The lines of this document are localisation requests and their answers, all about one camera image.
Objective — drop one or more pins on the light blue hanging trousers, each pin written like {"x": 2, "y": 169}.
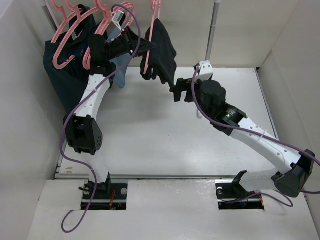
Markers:
{"x": 119, "y": 78}

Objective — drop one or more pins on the pink hanger far left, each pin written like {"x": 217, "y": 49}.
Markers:
{"x": 75, "y": 11}

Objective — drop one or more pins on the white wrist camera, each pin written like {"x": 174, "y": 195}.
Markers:
{"x": 204, "y": 70}
{"x": 118, "y": 19}

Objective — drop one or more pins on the grey rack pole right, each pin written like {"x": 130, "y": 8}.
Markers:
{"x": 212, "y": 29}

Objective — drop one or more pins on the aluminium rail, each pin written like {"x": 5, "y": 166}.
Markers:
{"x": 72, "y": 175}

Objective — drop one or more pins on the black denim trousers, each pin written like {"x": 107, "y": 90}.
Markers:
{"x": 161, "y": 61}

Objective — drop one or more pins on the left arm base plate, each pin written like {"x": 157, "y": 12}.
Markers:
{"x": 112, "y": 197}

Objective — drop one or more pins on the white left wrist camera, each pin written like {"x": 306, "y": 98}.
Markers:
{"x": 118, "y": 19}

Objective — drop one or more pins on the grey rack pole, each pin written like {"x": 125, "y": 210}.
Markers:
{"x": 212, "y": 29}
{"x": 49, "y": 14}

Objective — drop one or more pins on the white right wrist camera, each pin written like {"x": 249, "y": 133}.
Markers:
{"x": 204, "y": 70}

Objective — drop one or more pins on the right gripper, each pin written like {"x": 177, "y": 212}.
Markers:
{"x": 183, "y": 85}

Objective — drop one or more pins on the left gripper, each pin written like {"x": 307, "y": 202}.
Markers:
{"x": 127, "y": 36}

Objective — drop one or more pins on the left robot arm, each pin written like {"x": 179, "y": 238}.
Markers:
{"x": 80, "y": 128}

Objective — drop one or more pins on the dark teal hanging trousers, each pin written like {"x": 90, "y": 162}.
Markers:
{"x": 70, "y": 82}

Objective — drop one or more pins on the pink plastic hanger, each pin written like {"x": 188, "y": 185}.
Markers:
{"x": 156, "y": 13}

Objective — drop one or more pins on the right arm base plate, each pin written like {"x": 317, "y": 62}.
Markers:
{"x": 231, "y": 196}

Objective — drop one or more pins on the grey rack pole left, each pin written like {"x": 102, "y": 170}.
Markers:
{"x": 49, "y": 14}

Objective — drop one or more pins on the white rack foot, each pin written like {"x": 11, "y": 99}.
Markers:
{"x": 198, "y": 114}

